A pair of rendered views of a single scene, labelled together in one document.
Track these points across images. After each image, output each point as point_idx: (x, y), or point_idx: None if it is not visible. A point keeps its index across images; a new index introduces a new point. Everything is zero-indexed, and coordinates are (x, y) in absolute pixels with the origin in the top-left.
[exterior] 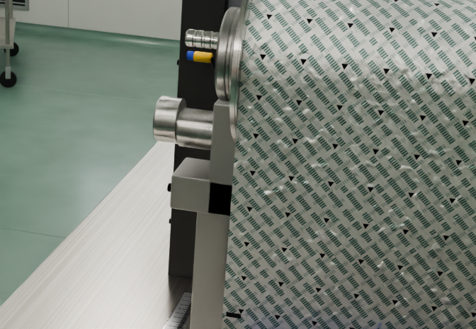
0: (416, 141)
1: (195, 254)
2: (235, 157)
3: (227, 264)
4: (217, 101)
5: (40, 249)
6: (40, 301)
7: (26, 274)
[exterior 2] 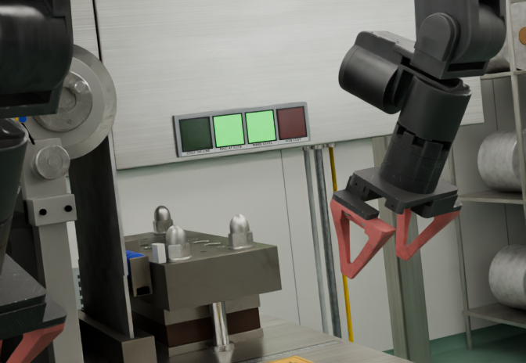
0: None
1: (70, 256)
2: (113, 145)
3: (120, 215)
4: (55, 138)
5: None
6: None
7: None
